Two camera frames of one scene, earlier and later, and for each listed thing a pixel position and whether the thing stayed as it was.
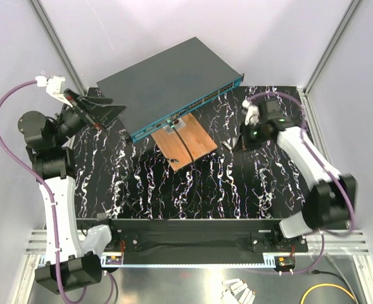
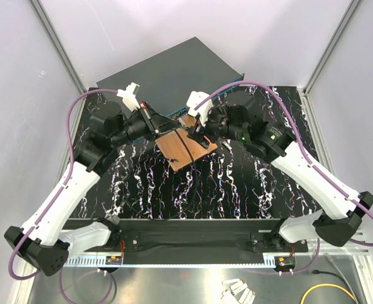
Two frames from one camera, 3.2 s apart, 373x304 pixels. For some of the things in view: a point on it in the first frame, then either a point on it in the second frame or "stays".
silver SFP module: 227,145 stays
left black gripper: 98,116 → 159,123
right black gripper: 244,140 → 199,129
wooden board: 198,141 stays
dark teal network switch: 167,84 stays
